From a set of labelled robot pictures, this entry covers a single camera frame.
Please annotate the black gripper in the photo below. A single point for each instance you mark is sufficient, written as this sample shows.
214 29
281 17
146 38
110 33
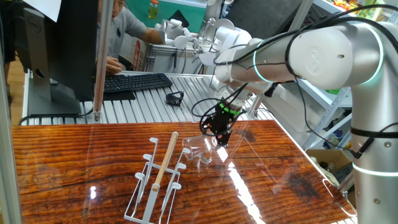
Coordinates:
219 123

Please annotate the clear glass cup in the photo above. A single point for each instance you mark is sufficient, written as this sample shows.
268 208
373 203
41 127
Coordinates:
199 146

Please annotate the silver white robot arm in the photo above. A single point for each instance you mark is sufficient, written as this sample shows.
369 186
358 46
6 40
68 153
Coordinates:
326 56

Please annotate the person left forearm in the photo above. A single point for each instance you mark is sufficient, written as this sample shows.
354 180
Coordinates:
154 35

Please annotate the white metal shelf rack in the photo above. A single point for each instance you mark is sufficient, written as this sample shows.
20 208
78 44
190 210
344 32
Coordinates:
323 96

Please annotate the person right hand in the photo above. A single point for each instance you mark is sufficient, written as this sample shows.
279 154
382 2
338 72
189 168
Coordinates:
113 65

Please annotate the small black clip object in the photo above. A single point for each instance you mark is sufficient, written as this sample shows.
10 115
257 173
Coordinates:
169 98

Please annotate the white foam packing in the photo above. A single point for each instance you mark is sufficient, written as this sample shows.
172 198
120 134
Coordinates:
295 109

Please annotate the silver metal case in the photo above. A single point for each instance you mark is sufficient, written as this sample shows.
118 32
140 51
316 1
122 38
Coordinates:
161 60

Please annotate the black computer keyboard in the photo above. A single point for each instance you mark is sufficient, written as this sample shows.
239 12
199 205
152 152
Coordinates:
136 82

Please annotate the brown cardboard box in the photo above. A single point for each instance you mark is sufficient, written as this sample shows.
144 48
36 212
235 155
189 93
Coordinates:
329 157

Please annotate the blue plastic bag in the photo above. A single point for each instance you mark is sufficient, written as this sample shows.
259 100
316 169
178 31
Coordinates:
332 140

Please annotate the white haptic controller device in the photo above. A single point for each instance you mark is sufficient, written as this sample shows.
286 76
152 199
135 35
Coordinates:
180 40

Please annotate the black desk pad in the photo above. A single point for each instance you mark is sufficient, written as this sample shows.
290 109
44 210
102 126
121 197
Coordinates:
121 96

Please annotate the white carton red print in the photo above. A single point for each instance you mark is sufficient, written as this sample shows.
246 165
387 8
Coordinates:
136 54

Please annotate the black plastic device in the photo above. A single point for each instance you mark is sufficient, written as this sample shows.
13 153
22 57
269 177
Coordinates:
345 172

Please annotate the grey metal pillar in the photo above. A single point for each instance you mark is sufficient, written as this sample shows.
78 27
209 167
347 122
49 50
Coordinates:
213 11

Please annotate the dark grey panel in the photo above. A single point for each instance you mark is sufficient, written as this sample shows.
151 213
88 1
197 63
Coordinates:
264 15

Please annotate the black flat panel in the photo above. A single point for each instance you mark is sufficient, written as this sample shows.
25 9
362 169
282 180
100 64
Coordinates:
180 17

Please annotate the green drink bottle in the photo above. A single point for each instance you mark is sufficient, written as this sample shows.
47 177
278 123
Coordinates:
153 11

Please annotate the seated person grey shirt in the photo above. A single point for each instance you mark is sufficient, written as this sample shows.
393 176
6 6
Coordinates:
124 31

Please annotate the wood grain table mat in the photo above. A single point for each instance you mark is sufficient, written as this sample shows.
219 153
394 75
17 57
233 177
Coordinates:
77 161

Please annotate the green backdrop board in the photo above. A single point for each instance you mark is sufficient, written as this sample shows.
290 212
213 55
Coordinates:
140 9

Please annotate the black computer monitor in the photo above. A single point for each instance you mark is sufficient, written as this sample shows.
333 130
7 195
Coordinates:
71 46

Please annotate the colourful toys pile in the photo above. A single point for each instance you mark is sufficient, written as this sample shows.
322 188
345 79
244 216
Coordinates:
345 3

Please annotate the green plastic bottles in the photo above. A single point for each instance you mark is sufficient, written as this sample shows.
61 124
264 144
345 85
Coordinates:
370 9

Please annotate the white paper sheet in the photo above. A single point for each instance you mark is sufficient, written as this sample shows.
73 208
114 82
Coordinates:
43 7

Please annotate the aluminium frame post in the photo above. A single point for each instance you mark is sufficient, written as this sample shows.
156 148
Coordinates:
102 62
346 185
7 155

